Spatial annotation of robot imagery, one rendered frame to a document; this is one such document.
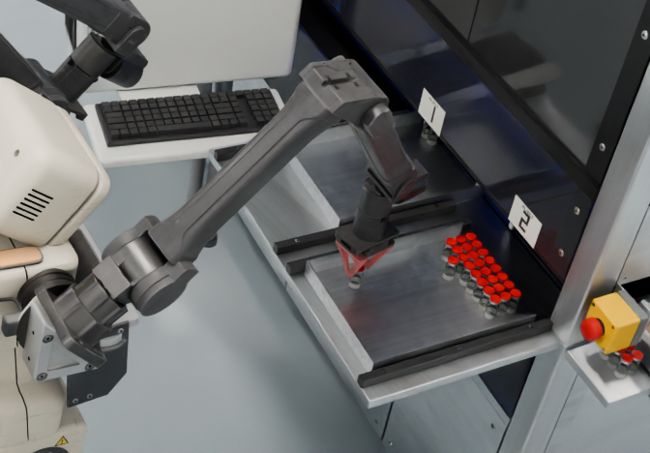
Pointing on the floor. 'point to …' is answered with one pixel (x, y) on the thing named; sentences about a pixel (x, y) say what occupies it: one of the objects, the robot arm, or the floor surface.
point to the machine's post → (588, 279)
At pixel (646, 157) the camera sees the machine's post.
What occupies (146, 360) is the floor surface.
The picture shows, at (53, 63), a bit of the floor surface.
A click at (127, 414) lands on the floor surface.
